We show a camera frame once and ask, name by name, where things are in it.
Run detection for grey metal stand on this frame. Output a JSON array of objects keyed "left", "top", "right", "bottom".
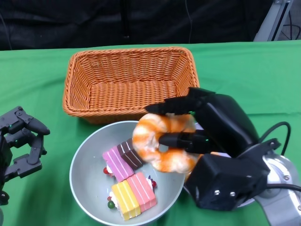
[{"left": 254, "top": 0, "right": 297, "bottom": 42}]

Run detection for lilac round plate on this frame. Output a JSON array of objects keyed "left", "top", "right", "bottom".
[{"left": 183, "top": 150, "right": 257, "bottom": 209}]

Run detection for brown chocolate cake slice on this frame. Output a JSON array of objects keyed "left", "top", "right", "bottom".
[{"left": 117, "top": 138, "right": 148, "bottom": 170}]

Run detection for salmon pink cake slice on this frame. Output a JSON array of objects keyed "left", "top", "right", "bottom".
[{"left": 127, "top": 171, "right": 158, "bottom": 212}]

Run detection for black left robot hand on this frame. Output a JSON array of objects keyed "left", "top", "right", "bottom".
[{"left": 0, "top": 106, "right": 51, "bottom": 206}]

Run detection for black floor cables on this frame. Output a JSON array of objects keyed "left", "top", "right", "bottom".
[{"left": 282, "top": 4, "right": 301, "bottom": 40}]

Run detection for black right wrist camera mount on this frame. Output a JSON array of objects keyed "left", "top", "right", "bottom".
[{"left": 185, "top": 138, "right": 282, "bottom": 211}]

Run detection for grey-green bowl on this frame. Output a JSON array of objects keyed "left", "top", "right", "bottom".
[{"left": 69, "top": 121, "right": 186, "bottom": 225}]

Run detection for green tablecloth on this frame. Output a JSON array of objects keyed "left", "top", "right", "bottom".
[{"left": 0, "top": 40, "right": 301, "bottom": 226}]

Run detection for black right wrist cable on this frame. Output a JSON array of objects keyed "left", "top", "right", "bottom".
[{"left": 258, "top": 121, "right": 301, "bottom": 192}]

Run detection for black backdrop curtain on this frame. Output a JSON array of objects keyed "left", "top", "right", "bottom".
[{"left": 0, "top": 0, "right": 273, "bottom": 51}]

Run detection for orange wicker basket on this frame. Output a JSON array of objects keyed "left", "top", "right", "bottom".
[{"left": 63, "top": 46, "right": 200, "bottom": 125}]

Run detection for yellow cake slice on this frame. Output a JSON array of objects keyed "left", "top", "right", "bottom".
[{"left": 107, "top": 180, "right": 142, "bottom": 221}]

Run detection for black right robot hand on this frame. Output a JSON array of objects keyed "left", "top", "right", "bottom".
[{"left": 143, "top": 87, "right": 259, "bottom": 158}]

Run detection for magenta pink cake slice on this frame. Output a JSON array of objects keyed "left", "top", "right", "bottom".
[{"left": 102, "top": 145, "right": 135, "bottom": 183}]

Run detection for thin hanging black cable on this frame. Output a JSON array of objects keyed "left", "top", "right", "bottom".
[{"left": 185, "top": 0, "right": 194, "bottom": 45}]

